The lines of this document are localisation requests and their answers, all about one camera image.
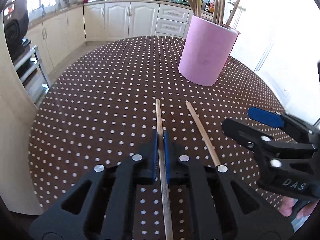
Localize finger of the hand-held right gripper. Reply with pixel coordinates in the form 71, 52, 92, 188
247, 107, 320, 144
222, 118, 318, 170

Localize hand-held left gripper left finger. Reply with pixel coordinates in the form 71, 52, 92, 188
29, 131, 159, 240

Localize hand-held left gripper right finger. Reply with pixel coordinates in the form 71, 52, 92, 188
163, 131, 293, 240

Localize wooden chopstick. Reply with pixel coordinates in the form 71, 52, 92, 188
185, 101, 222, 167
155, 99, 174, 240

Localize pink cup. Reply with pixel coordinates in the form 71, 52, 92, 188
178, 14, 241, 87

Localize set of wooden chopsticks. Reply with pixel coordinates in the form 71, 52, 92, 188
177, 0, 247, 29

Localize person's right hand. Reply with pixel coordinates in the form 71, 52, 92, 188
280, 196, 317, 219

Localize white door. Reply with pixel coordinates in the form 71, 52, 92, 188
225, 0, 320, 125

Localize cream cabinet drawer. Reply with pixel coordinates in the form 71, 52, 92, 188
155, 19, 187, 36
158, 4, 190, 22

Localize cream base cabinets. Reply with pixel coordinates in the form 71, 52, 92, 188
26, 0, 213, 73

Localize metal storage rack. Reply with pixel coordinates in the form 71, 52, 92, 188
14, 37, 52, 105

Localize beige kitchen countertop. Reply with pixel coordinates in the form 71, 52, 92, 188
27, 0, 213, 28

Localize dark brown kitchen appliance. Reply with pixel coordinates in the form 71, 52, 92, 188
2, 0, 30, 60

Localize metal door handle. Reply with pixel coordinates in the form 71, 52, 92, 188
227, 0, 245, 27

